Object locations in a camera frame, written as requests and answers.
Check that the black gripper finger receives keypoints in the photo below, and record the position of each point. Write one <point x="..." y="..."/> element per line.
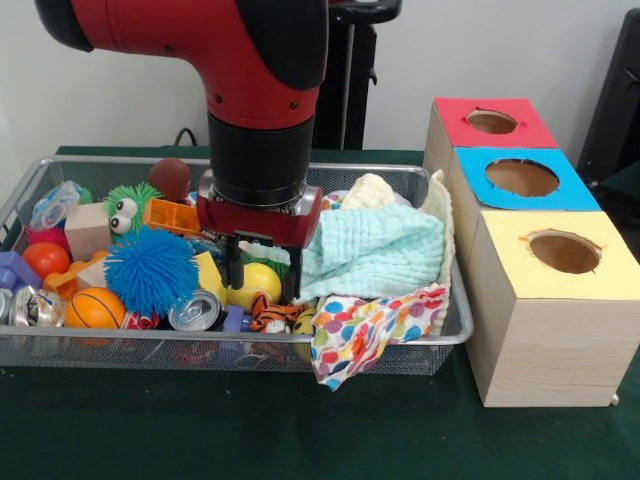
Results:
<point x="293" y="275"/>
<point x="236" y="265"/>

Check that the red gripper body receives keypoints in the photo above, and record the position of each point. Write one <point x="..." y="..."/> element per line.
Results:
<point x="260" y="222"/>

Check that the tiger plush toy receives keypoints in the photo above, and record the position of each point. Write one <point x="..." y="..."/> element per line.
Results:
<point x="272" y="312"/>

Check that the white polka dot cloth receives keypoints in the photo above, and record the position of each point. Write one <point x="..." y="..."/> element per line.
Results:
<point x="350" y="335"/>

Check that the blue spiky rubber ball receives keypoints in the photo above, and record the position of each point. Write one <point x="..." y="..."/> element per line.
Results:
<point x="150" y="272"/>

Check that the mint green muslin cloth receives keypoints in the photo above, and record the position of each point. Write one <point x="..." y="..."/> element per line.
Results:
<point x="380" y="250"/>

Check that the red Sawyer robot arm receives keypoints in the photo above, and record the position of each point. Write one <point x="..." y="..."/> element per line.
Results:
<point x="250" y="75"/>

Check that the wooden box with three holes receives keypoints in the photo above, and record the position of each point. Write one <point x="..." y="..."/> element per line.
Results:
<point x="550" y="350"/>

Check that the yellow tennis ball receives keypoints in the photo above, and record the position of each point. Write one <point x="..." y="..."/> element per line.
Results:
<point x="262" y="285"/>

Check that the orange toy brick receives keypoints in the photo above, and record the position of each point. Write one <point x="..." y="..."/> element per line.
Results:
<point x="170" y="217"/>

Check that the green spiky googly-eyed toy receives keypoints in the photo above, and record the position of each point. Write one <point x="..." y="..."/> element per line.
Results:
<point x="140" y="195"/>

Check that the orange toy basketball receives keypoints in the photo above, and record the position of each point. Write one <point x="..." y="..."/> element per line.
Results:
<point x="92" y="310"/>

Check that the dark green tablecloth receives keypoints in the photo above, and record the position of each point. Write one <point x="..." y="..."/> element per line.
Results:
<point x="625" y="182"/>
<point x="250" y="430"/>

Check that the black upright panel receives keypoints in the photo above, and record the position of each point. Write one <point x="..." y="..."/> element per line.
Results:
<point x="615" y="100"/>

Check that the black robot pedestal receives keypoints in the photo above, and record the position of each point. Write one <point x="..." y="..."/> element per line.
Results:
<point x="350" y="100"/>

